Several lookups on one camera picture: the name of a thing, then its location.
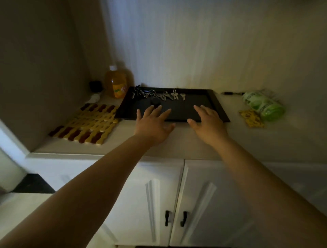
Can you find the person's right hand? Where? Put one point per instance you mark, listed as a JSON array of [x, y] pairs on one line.
[[209, 129]]

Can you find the green wet wipes pack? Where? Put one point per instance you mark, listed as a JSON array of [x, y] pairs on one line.
[[263, 105]]

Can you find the orange liquid plastic bottle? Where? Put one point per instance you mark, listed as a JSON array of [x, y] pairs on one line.
[[116, 83]]

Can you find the wooden two-tone trivet mat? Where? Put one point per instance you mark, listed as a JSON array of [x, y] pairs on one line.
[[85, 124]]

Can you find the row of silver keys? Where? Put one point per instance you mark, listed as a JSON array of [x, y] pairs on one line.
[[163, 95]]

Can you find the person's right middle finger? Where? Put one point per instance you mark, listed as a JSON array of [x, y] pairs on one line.
[[206, 109]]

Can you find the person's left hand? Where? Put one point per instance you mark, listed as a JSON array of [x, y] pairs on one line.
[[152, 129]]

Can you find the person's left thumb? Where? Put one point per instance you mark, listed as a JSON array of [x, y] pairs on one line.
[[170, 128]]

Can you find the yellow sachet packet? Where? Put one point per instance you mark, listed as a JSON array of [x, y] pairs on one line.
[[251, 118]]

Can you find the person's right thumb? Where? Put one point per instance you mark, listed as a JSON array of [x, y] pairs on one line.
[[192, 124]]

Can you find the person's right forearm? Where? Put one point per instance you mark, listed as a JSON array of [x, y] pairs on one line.
[[265, 194]]

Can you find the person's left forearm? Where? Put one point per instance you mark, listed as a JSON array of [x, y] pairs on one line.
[[84, 196]]

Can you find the white cabinet door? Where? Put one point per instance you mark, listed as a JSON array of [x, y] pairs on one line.
[[212, 207], [138, 204]]

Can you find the black round cap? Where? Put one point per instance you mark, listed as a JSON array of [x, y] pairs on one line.
[[155, 101]]

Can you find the person's left little finger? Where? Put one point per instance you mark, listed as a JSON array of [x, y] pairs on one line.
[[139, 115]]

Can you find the small black jar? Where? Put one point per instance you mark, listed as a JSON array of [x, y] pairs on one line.
[[96, 86]]

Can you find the black rectangular tray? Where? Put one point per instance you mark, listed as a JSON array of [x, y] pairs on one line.
[[184, 107]]

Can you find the black pen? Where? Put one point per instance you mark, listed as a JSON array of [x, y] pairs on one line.
[[232, 93]]

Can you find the person's left middle finger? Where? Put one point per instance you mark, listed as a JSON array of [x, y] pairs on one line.
[[157, 111]]

